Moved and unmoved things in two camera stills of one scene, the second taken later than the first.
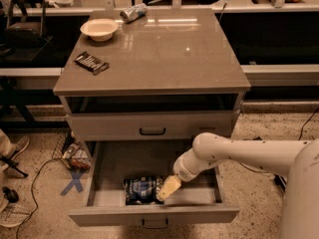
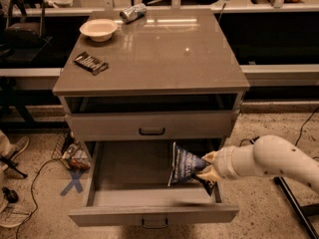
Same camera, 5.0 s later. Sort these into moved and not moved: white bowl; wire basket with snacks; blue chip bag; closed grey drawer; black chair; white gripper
Moved: white gripper; blue chip bag
Not moved: black chair; closed grey drawer; wire basket with snacks; white bowl
